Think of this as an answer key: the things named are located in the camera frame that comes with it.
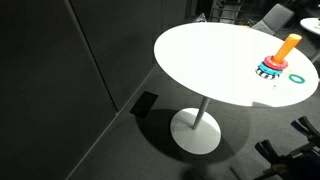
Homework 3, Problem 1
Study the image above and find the white round table base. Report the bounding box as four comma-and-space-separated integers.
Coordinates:
170, 107, 222, 155

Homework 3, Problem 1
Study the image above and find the black blue spring clamp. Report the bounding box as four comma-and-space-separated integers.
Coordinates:
290, 115, 320, 148
254, 139, 285, 168

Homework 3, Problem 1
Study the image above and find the blue stacking ring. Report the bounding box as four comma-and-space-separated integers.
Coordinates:
258, 62, 284, 76

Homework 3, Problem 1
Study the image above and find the white table pedestal leg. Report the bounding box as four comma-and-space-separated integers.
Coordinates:
191, 96, 212, 131

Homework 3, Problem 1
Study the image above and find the grey chair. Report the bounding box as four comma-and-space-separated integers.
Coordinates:
251, 3, 296, 36

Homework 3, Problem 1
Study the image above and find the grey triangular object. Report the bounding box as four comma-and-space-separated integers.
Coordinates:
193, 12, 208, 24

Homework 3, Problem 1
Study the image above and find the orange stacking peg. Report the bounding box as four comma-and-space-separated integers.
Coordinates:
271, 33, 303, 64

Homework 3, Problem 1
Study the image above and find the red stacking ring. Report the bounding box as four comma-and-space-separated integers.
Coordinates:
263, 55, 289, 71

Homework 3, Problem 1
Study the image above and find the black metal rack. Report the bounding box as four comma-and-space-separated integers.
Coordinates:
209, 0, 244, 24

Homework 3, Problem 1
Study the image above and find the black floor plate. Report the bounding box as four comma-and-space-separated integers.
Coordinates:
129, 91, 160, 119

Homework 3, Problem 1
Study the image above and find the yellow green ring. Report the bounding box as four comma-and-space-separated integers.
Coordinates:
282, 67, 295, 76

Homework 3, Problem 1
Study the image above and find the black white striped ring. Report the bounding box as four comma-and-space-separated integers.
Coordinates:
255, 67, 281, 80

